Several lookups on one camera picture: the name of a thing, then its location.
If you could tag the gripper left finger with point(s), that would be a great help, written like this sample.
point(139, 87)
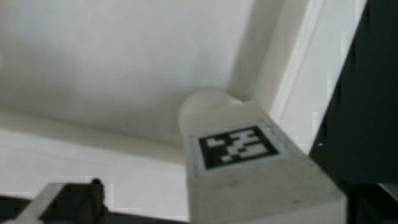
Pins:
point(68, 204)

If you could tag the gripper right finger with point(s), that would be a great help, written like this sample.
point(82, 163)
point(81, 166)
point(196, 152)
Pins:
point(374, 204)

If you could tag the white leg with tags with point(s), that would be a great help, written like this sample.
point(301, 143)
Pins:
point(255, 181)

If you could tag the white square tabletop tray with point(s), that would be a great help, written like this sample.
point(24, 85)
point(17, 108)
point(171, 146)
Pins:
point(105, 59)

